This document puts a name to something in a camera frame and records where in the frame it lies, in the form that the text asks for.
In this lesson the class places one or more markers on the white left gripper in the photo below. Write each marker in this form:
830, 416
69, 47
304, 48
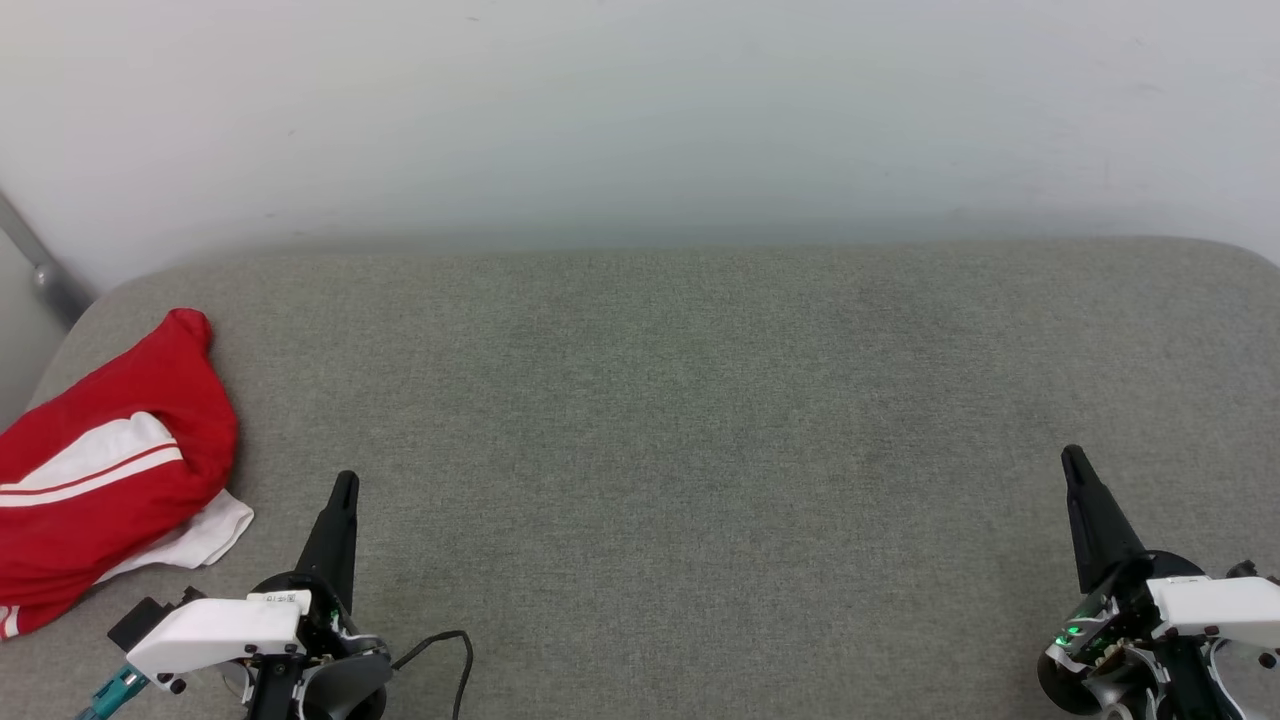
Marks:
215, 630

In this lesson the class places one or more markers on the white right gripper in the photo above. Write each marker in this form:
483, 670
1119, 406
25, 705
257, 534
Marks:
1215, 605

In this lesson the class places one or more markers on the red white basketball jersey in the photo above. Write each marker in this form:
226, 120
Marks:
150, 380

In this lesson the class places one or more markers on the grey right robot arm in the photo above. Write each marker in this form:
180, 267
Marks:
1120, 695

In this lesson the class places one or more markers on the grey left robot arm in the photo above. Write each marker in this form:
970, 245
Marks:
345, 690

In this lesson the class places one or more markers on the grey metal pole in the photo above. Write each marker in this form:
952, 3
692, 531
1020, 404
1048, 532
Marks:
45, 275

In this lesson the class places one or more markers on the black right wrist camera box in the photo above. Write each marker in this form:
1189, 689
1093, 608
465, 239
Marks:
1245, 570

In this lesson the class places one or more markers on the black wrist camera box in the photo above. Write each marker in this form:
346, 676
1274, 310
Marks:
1245, 570
140, 620

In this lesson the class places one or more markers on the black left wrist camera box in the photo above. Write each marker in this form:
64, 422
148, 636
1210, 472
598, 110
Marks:
140, 620

